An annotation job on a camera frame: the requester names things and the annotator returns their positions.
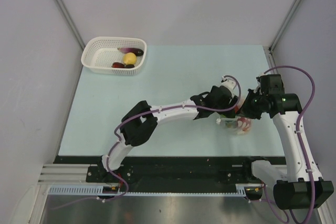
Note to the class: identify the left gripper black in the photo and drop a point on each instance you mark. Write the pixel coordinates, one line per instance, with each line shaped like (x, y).
(232, 102)

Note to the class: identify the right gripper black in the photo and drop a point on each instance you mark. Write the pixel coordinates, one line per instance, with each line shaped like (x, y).
(246, 111)

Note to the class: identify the clear polka dot zip bag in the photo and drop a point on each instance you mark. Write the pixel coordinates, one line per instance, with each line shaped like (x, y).
(230, 125)

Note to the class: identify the purple fake eggplant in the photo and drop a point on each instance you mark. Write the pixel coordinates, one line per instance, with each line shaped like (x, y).
(137, 51)

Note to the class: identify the yellow fake lemon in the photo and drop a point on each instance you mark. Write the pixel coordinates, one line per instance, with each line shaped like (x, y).
(129, 58)

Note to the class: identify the dark red fake plum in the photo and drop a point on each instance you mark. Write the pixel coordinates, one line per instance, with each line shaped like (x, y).
(118, 65)

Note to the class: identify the red fake apple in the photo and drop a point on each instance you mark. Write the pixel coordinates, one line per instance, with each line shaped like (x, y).
(244, 124)

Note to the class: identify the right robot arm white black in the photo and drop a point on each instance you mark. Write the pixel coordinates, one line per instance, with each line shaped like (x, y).
(302, 186)

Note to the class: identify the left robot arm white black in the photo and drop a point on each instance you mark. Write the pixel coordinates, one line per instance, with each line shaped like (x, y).
(140, 122)

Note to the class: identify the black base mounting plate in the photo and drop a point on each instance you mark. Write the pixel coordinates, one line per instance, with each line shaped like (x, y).
(181, 175)

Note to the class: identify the white perforated plastic basket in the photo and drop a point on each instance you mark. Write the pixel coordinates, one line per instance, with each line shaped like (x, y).
(101, 53)

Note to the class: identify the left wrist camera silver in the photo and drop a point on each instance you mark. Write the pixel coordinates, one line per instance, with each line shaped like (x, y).
(228, 82)

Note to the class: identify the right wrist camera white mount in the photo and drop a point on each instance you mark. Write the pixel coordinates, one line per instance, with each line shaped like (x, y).
(260, 75)

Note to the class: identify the white slotted cable duct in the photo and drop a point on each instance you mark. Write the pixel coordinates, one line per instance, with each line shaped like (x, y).
(83, 190)

